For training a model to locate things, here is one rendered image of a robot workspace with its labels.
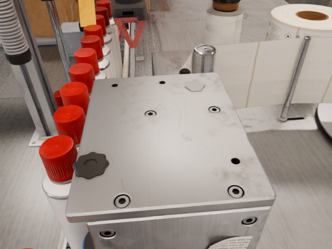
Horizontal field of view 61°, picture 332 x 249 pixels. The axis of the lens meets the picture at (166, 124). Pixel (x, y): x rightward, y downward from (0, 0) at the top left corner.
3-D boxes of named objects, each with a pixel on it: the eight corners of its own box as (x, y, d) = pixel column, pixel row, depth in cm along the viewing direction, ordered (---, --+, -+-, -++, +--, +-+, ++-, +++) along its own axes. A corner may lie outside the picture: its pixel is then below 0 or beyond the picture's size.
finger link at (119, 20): (147, 38, 66) (145, -5, 60) (149, 51, 60) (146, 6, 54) (118, 39, 65) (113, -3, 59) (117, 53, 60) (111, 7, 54)
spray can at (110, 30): (121, 97, 70) (109, 12, 57) (100, 97, 70) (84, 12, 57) (124, 86, 74) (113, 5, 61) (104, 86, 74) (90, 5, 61)
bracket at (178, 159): (275, 206, 15) (279, 195, 14) (65, 225, 14) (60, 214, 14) (217, 79, 25) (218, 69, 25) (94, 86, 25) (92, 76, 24)
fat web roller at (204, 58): (211, 140, 57) (221, 54, 45) (189, 141, 57) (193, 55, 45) (207, 125, 60) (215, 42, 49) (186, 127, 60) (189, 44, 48)
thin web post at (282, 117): (288, 121, 61) (315, 38, 49) (279, 122, 61) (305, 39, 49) (284, 116, 63) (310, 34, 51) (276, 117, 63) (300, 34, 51)
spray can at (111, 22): (124, 85, 74) (114, 4, 61) (104, 86, 74) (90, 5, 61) (124, 75, 78) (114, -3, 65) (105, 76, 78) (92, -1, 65)
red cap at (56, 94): (66, 106, 76) (63, 96, 74) (54, 106, 76) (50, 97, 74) (69, 99, 78) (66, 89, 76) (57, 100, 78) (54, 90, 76)
